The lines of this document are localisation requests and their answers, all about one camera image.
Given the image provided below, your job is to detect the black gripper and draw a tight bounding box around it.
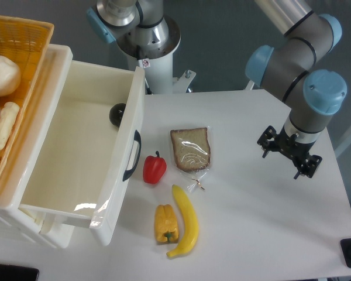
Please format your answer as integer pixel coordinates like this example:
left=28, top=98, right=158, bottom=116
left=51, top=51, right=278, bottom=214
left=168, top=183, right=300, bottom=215
left=257, top=126, right=322, bottom=179

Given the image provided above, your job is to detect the white top drawer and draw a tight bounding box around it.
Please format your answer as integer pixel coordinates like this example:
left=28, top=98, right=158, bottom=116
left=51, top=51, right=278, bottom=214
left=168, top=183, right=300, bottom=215
left=20, top=61, right=145, bottom=246

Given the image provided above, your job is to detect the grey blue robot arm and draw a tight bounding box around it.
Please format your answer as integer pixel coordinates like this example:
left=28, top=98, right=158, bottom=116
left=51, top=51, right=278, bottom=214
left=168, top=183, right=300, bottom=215
left=87, top=1, right=347, bottom=177

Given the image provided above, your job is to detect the black ball in drawer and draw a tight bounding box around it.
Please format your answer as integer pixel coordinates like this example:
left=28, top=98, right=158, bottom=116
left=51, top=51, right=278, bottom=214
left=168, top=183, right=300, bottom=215
left=109, top=103, right=126, bottom=128

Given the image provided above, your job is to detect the white plastic drawer cabinet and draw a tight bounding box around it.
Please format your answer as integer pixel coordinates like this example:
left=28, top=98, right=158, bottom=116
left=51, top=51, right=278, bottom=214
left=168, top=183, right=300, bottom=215
left=0, top=44, right=74, bottom=248

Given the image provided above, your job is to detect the bagged brown bread slice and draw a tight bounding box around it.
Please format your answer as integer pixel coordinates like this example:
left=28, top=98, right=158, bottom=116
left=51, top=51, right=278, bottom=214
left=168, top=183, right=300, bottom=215
left=170, top=126, right=212, bottom=193

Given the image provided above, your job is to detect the yellow banana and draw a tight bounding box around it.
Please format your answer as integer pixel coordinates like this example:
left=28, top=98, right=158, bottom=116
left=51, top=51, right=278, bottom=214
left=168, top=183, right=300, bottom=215
left=166, top=184, right=199, bottom=259

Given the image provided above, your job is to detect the red bell pepper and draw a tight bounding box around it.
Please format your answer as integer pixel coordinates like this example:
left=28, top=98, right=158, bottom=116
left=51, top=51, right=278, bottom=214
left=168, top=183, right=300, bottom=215
left=142, top=151, right=167, bottom=184

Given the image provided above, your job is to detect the yellow bell pepper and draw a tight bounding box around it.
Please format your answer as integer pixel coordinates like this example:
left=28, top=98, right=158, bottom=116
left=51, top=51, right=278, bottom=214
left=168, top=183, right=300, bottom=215
left=154, top=204, right=179, bottom=243

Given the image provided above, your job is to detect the orange plastic basket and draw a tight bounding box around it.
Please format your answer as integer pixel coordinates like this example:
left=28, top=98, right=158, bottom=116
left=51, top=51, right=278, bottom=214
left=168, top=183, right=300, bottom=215
left=0, top=15, right=54, bottom=179

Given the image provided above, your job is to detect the beige twisted bread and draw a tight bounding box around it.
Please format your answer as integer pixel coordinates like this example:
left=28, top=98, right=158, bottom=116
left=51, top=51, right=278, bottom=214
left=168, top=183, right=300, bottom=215
left=0, top=102, right=20, bottom=157

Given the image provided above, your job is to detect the round white bread bun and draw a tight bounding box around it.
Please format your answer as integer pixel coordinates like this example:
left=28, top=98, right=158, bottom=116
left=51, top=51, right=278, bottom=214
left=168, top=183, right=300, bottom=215
left=0, top=56, right=21, bottom=97

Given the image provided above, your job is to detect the black device bottom left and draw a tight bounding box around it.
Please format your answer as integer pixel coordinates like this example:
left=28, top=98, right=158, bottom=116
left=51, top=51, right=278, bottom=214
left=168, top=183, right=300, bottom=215
left=0, top=264, right=39, bottom=281

